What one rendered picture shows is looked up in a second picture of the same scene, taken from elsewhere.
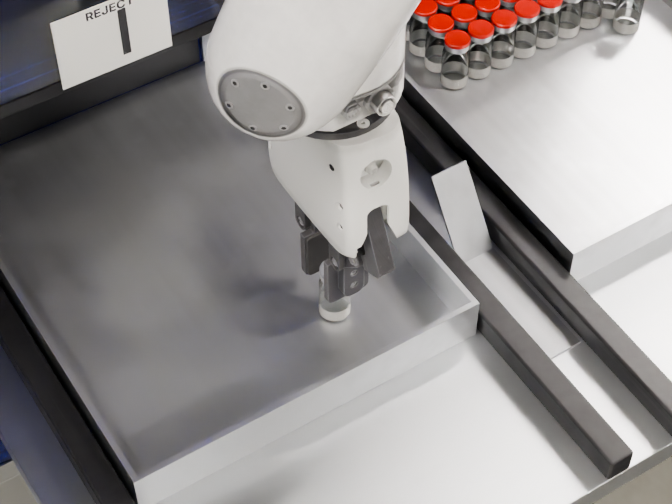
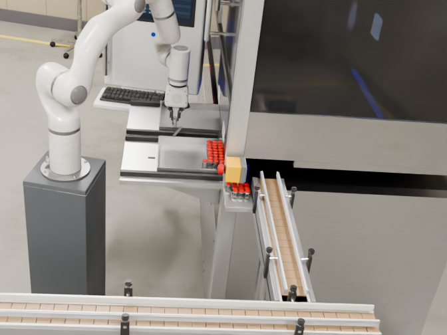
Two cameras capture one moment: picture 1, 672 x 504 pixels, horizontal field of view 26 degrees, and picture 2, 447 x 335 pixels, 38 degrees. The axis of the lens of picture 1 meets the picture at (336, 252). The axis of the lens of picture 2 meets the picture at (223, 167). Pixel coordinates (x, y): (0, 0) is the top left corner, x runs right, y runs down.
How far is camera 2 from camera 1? 298 cm
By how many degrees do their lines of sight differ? 81
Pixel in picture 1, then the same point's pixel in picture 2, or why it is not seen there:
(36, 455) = not seen: hidden behind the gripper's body
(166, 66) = not seen: hidden behind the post
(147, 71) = not seen: hidden behind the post
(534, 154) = (185, 150)
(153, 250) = (199, 119)
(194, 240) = (197, 122)
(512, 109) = (196, 152)
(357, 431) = (153, 121)
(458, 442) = (144, 126)
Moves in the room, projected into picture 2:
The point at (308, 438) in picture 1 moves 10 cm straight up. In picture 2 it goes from (157, 118) to (157, 98)
